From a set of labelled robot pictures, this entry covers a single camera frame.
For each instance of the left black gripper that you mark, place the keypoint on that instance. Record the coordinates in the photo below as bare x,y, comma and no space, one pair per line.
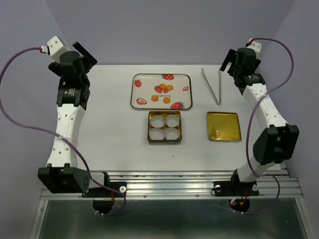
92,61

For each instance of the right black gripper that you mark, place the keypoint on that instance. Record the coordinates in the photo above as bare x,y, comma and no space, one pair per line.
231,57

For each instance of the metal tongs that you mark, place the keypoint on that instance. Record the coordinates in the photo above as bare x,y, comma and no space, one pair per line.
213,83

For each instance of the orange cookie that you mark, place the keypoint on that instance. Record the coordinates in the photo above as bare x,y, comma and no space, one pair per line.
166,100
169,87
162,86
154,98

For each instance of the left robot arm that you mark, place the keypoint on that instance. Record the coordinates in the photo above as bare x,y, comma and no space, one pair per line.
61,173

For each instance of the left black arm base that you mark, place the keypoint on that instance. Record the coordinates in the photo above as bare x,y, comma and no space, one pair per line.
109,196

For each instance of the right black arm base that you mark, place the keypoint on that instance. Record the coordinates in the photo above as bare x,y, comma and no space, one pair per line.
238,192

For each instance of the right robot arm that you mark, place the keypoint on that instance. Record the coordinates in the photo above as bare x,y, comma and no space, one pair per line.
278,138

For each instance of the strawberry print tray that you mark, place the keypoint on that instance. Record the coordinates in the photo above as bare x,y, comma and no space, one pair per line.
147,85

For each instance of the gold tin lid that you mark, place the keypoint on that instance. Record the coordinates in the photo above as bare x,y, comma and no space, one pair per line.
223,126

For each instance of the top-right white paper cup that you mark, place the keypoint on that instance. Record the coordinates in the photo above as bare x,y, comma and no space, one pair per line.
172,121

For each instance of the top-left white paper cup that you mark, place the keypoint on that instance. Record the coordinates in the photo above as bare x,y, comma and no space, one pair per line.
157,121

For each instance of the bottom-left white paper cup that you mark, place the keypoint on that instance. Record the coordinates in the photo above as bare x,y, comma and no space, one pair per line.
156,134

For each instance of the gold square tin box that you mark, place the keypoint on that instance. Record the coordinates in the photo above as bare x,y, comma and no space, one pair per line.
164,114

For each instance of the bottom-right white paper cup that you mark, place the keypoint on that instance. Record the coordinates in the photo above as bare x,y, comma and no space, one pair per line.
172,133

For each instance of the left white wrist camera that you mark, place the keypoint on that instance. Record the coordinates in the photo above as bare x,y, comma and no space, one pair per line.
55,48

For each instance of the aluminium rail frame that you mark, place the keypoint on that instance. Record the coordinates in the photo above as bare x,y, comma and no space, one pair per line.
170,204

